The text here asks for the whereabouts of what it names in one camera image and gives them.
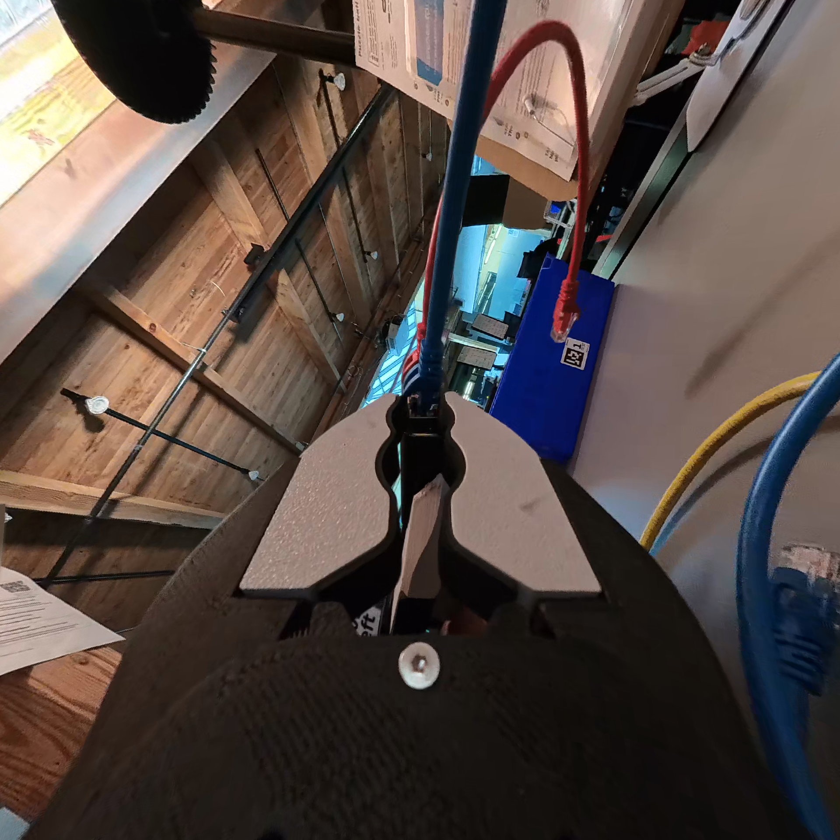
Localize blue network cable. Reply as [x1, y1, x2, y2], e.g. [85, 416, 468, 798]
[413, 0, 840, 840]

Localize grey desk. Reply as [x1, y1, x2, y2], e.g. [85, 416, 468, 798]
[567, 0, 840, 840]

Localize red network cable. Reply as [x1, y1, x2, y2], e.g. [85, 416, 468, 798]
[402, 20, 589, 395]

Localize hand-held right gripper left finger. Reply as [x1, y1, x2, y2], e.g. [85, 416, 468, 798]
[238, 392, 404, 599]

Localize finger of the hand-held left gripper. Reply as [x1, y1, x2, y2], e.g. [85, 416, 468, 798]
[394, 474, 450, 601]

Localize ceiling track spot lamps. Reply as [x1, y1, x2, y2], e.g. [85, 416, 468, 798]
[59, 72, 434, 483]

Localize blue plastic bin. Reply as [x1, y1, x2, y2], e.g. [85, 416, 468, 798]
[489, 255, 616, 463]

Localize yellow network cable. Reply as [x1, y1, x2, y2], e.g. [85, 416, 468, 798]
[640, 371, 824, 552]

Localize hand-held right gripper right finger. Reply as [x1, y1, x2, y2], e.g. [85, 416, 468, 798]
[444, 391, 605, 609]

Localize black network splitter box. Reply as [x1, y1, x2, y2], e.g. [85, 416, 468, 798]
[397, 394, 447, 526]

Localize printed instruction sheet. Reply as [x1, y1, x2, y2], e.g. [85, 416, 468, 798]
[354, 0, 634, 181]

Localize white printed paper sheet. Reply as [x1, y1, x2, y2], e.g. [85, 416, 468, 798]
[0, 564, 126, 677]

